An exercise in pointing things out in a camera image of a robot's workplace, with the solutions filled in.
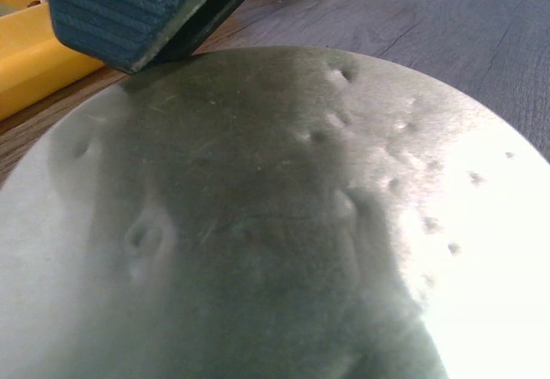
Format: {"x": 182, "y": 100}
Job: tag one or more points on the orange bin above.
{"x": 34, "y": 64}

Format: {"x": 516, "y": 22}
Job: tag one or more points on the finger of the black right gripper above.
{"x": 134, "y": 35}

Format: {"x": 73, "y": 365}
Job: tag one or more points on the gold round jar lid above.
{"x": 277, "y": 212}

